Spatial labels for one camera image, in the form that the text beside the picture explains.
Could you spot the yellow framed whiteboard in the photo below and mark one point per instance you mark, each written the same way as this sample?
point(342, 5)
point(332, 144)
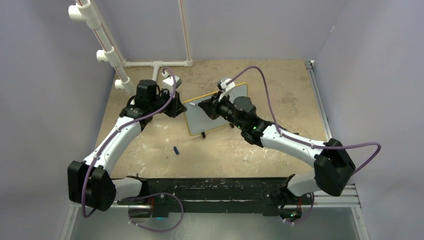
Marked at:
point(197, 121)

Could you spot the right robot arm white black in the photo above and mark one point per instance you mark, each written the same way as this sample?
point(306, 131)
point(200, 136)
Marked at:
point(332, 165)

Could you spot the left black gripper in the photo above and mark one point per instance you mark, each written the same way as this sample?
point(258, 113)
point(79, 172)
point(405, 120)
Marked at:
point(176, 107)

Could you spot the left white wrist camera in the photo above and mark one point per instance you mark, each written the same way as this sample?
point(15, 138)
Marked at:
point(169, 82)

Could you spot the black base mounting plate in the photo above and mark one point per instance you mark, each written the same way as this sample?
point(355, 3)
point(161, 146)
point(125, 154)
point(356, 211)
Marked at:
point(245, 195)

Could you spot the white PVC pipe frame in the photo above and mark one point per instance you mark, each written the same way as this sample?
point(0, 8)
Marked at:
point(87, 11)

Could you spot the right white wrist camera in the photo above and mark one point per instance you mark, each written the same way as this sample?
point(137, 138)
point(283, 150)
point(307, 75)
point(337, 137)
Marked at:
point(225, 86)

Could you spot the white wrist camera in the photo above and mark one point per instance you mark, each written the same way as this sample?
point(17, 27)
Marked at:
point(169, 82)
point(225, 86)

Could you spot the aluminium rail frame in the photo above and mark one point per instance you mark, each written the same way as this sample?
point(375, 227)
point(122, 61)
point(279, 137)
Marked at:
point(90, 183)

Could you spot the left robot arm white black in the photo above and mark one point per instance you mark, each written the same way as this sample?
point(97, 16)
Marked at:
point(89, 180)

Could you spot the blue marker cap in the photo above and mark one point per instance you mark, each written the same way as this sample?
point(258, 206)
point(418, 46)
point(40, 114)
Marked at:
point(176, 150)

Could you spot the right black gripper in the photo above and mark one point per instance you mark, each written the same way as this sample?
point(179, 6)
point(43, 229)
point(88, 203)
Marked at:
point(208, 105)

